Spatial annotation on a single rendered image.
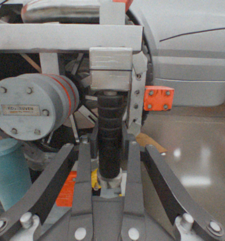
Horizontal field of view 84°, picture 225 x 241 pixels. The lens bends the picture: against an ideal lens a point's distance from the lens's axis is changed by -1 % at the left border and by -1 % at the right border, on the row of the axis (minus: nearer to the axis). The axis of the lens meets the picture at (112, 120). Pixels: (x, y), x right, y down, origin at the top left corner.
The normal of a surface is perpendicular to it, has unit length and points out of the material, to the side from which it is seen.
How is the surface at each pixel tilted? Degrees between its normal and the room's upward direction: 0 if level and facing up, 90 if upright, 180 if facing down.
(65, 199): 90
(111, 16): 90
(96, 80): 90
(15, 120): 90
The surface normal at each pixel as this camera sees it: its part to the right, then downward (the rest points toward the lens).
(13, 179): 0.72, 0.25
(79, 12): 0.00, 0.85
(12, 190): 0.55, 0.33
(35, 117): 0.01, 0.34
